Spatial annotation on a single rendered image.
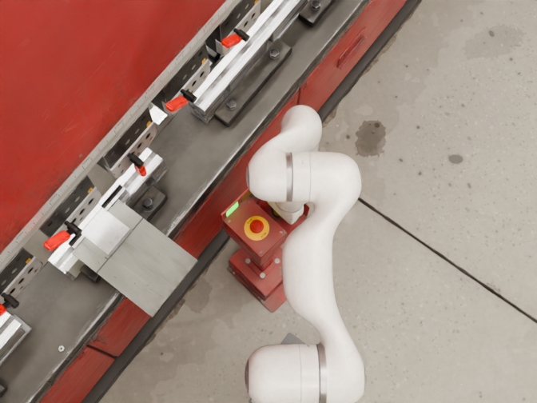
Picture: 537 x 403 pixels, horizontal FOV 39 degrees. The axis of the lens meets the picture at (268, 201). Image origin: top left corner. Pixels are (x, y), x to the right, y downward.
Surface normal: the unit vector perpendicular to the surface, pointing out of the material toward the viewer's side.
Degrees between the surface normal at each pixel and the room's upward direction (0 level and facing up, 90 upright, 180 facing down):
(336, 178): 14
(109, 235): 0
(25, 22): 90
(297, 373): 3
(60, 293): 0
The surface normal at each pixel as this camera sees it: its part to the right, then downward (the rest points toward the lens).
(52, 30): 0.79, 0.59
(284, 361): 0.00, -0.58
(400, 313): 0.02, -0.28
